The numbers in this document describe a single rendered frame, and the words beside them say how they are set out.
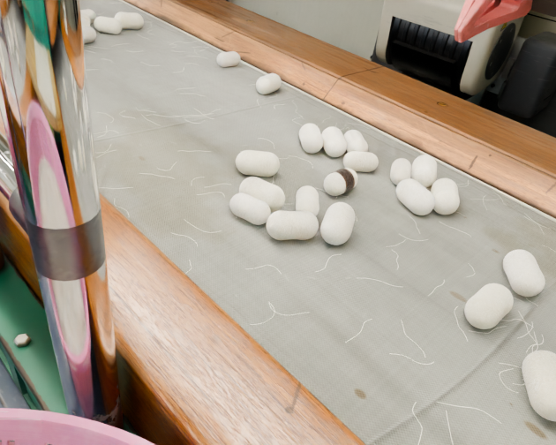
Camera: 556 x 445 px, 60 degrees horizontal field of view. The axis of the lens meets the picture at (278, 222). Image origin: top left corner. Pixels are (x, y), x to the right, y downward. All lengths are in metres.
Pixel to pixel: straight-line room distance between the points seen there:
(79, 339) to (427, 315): 0.20
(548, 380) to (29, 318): 0.29
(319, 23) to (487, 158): 2.48
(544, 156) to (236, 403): 0.39
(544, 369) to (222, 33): 0.56
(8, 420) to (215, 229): 0.18
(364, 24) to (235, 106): 2.27
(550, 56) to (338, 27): 1.90
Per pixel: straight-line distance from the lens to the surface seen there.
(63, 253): 0.17
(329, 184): 0.38
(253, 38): 0.67
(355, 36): 2.79
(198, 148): 0.43
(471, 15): 0.46
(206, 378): 0.22
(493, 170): 0.49
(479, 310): 0.31
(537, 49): 1.07
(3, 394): 0.35
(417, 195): 0.39
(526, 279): 0.35
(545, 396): 0.29
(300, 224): 0.33
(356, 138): 0.45
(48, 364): 0.30
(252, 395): 0.22
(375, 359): 0.28
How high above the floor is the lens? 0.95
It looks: 36 degrees down
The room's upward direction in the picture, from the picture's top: 10 degrees clockwise
